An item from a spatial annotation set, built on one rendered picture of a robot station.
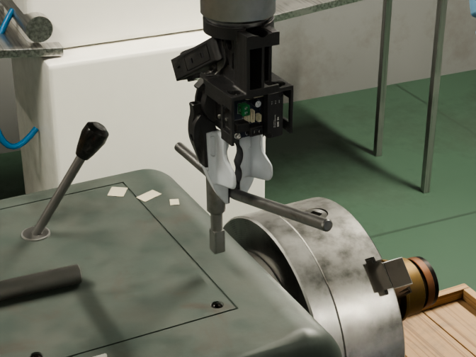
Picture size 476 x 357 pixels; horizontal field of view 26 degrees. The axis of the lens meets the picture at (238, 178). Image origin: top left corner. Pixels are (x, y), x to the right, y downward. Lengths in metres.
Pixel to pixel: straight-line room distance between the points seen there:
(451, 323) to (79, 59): 1.77
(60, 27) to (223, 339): 2.28
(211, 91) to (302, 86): 3.92
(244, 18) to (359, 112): 3.88
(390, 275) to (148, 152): 2.13
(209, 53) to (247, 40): 0.08
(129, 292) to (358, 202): 2.92
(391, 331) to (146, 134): 2.15
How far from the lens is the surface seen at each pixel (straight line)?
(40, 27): 3.22
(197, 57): 1.08
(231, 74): 1.04
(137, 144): 3.39
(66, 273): 1.19
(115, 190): 1.40
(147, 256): 1.25
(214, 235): 1.18
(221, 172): 1.08
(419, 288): 1.49
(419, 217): 3.98
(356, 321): 1.31
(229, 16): 1.00
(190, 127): 1.08
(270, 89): 1.02
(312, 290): 1.28
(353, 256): 1.33
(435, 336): 1.77
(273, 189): 4.13
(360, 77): 5.11
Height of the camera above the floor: 1.90
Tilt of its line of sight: 27 degrees down
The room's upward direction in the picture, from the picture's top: straight up
